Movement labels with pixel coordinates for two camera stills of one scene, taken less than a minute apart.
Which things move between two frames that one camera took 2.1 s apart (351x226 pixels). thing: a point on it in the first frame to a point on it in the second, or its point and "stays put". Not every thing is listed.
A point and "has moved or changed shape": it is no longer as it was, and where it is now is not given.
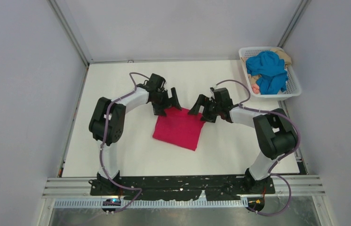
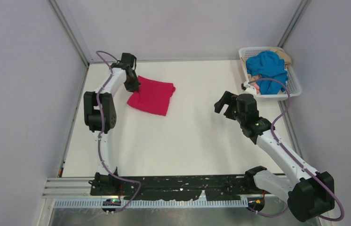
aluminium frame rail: x=284 y=187 stays put
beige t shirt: x=253 y=78 stays put
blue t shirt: x=270 y=68 stays put
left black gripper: x=172 y=101 to x=133 y=87
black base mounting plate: x=181 y=188 stays put
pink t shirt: x=179 y=127 has moved or changed shape
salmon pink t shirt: x=255 y=88 stays put
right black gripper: x=202 y=101 to x=228 y=99
